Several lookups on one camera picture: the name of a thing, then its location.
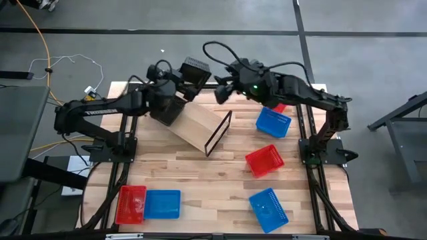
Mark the silver metal bracket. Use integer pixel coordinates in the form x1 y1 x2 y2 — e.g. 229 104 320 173
105 233 145 240
292 234 330 240

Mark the black plastic basket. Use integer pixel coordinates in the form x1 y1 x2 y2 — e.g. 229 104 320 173
179 55 213 90
149 95 187 127

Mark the yellow cable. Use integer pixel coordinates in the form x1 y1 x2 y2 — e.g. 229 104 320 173
15 0 97 111
29 137 96 153

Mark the wooden shelf with black frame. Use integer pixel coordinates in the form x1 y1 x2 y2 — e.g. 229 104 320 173
149 95 234 157

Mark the black floor stand foot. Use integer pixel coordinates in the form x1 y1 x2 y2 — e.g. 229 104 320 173
0 70 35 81

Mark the white box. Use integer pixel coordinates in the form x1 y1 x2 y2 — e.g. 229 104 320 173
61 155 94 197

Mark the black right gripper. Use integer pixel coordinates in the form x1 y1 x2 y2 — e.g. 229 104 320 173
213 59 268 105

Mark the black flat beam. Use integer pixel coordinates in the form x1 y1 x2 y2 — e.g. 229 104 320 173
21 157 89 191

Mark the thin white cable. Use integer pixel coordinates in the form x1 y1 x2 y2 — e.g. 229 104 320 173
27 53 105 93

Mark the blue plastic basket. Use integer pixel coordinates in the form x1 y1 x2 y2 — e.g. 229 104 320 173
255 106 292 139
143 189 182 220
248 187 290 234

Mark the grey flat panel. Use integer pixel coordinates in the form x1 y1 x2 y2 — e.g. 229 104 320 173
0 85 51 183

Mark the black metal stand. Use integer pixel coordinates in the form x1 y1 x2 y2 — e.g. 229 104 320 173
366 89 427 196

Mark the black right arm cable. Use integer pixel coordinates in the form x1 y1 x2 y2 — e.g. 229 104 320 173
266 61 314 89
202 41 254 73

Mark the black wheeled base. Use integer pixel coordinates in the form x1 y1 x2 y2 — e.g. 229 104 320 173
18 0 60 13

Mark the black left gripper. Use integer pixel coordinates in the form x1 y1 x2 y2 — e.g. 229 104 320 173
163 69 201 101

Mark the black aluminium table frame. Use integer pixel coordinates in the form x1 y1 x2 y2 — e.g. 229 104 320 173
77 81 360 236

